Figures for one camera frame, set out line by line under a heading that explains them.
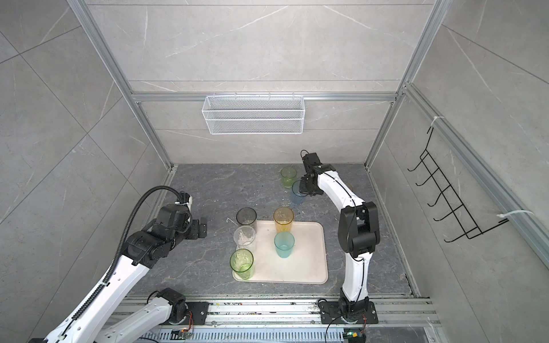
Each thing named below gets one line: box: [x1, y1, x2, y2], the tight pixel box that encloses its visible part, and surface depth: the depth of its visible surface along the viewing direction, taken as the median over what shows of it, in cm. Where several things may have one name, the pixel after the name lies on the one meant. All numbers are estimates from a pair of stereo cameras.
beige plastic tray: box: [232, 220, 329, 285], surface depth 88 cm
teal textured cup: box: [274, 230, 296, 260], surface depth 88 cm
